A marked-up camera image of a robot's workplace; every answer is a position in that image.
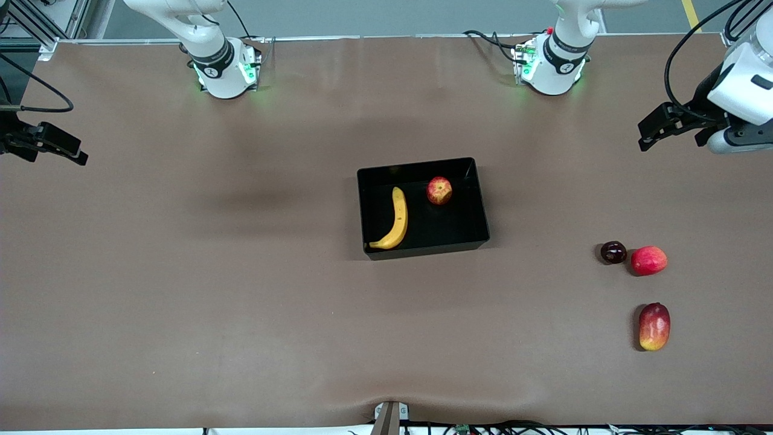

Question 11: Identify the brown table mat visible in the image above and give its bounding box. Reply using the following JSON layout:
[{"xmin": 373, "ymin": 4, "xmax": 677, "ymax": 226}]
[{"xmin": 0, "ymin": 33, "xmax": 773, "ymax": 431}]

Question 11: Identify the thin black cable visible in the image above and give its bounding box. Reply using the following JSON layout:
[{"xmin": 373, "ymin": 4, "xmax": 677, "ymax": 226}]
[{"xmin": 226, "ymin": 0, "xmax": 254, "ymax": 40}]

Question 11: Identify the yellow banana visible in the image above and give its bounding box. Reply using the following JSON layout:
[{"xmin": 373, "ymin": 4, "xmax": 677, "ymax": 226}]
[{"xmin": 369, "ymin": 186, "xmax": 409, "ymax": 250}]

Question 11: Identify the red yellow mango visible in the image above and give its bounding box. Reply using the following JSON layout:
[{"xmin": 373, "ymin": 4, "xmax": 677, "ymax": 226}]
[{"xmin": 638, "ymin": 302, "xmax": 672, "ymax": 352}]

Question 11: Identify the black base cable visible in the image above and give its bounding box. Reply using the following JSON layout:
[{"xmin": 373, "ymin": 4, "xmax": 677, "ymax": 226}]
[{"xmin": 464, "ymin": 29, "xmax": 526, "ymax": 67}]

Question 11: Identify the metal table edge bracket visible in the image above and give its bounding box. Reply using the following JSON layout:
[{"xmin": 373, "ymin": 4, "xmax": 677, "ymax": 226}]
[{"xmin": 373, "ymin": 401, "xmax": 410, "ymax": 435}]

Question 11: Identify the red peach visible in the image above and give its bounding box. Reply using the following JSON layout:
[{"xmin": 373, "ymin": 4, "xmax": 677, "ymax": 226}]
[{"xmin": 630, "ymin": 245, "xmax": 669, "ymax": 277}]

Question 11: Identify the aluminium frame profile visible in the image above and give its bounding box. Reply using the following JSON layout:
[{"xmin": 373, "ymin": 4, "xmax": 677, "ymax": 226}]
[{"xmin": 0, "ymin": 0, "xmax": 91, "ymax": 58}]

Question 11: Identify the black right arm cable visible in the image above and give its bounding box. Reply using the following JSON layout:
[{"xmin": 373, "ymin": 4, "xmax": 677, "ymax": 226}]
[{"xmin": 0, "ymin": 53, "xmax": 74, "ymax": 114}]

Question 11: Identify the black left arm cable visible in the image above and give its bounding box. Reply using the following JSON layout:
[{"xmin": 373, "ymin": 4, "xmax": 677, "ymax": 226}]
[{"xmin": 664, "ymin": 0, "xmax": 749, "ymax": 121}]

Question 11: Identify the red yellow apple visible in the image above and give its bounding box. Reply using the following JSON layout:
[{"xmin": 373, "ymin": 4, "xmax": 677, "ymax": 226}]
[{"xmin": 426, "ymin": 176, "xmax": 454, "ymax": 206}]

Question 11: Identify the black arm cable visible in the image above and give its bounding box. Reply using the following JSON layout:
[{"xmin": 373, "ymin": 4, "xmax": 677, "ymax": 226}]
[
  {"xmin": 664, "ymin": 0, "xmax": 749, "ymax": 121},
  {"xmin": 0, "ymin": 53, "xmax": 74, "ymax": 114}
]

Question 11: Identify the dark red plum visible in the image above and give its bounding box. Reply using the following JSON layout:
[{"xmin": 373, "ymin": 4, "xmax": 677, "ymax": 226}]
[{"xmin": 600, "ymin": 240, "xmax": 627, "ymax": 265}]

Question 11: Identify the black plastic box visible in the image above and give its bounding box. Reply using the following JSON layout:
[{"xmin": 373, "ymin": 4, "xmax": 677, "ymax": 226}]
[{"xmin": 357, "ymin": 157, "xmax": 491, "ymax": 261}]

